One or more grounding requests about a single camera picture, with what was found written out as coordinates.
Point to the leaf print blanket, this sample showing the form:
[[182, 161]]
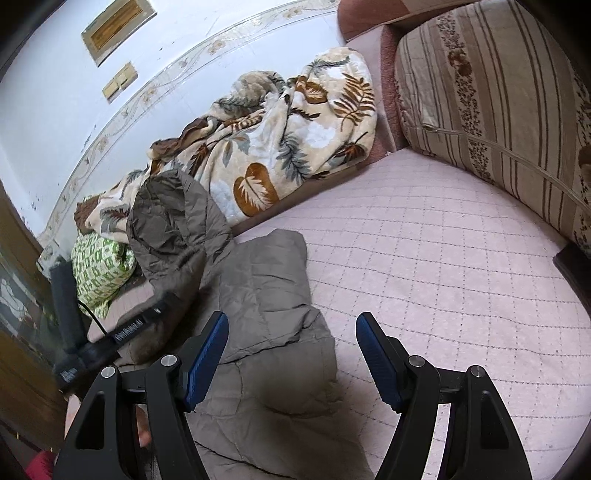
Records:
[[277, 138]]

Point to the grey-brown padded jacket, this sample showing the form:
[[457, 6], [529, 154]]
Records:
[[268, 277]]

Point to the red cloth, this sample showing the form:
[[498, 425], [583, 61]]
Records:
[[44, 466]]

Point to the wooden door with glass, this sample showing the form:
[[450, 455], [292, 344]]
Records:
[[23, 369]]

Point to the dark wooden furniture edge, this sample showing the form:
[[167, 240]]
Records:
[[575, 272]]

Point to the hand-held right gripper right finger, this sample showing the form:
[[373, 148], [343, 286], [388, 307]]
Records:
[[381, 364]]

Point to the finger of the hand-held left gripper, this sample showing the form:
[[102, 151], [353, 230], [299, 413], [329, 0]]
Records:
[[134, 328]]

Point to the pink quilted mattress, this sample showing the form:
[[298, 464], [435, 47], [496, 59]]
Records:
[[438, 277]]

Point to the green checked pillow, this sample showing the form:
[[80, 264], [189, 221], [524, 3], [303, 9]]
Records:
[[99, 267]]

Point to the beige wall switch panel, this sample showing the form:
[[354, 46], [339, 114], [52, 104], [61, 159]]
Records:
[[120, 81]]

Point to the striped floral cushion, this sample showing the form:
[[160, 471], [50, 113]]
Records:
[[485, 92]]

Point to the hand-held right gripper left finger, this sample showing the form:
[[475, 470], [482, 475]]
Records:
[[210, 360]]

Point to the wooden wall frame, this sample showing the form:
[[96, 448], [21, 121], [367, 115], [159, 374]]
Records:
[[115, 30]]

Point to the reddish-brown padded headboard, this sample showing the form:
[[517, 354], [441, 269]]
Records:
[[364, 18]]

